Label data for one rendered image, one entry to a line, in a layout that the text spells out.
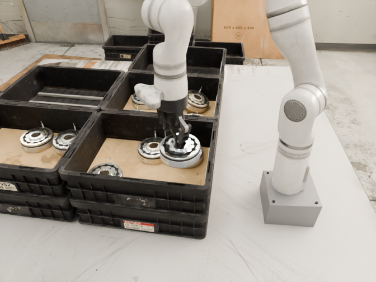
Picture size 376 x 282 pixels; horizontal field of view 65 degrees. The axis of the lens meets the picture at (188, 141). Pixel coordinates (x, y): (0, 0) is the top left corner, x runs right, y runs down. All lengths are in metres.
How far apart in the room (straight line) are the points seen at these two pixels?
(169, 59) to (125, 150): 0.48
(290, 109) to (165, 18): 0.38
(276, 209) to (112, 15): 3.53
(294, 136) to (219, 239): 0.37
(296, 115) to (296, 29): 0.20
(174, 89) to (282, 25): 0.28
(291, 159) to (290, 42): 0.31
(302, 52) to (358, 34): 3.59
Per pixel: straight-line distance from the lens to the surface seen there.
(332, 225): 1.05
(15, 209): 1.08
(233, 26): 3.71
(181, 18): 0.57
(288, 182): 0.91
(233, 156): 1.17
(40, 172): 0.87
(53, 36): 4.47
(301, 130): 0.80
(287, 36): 0.74
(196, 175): 0.90
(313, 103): 0.76
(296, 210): 0.94
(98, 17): 4.14
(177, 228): 0.89
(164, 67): 0.62
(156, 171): 0.92
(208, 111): 1.18
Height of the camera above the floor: 1.48
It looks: 39 degrees down
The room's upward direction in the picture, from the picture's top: straight up
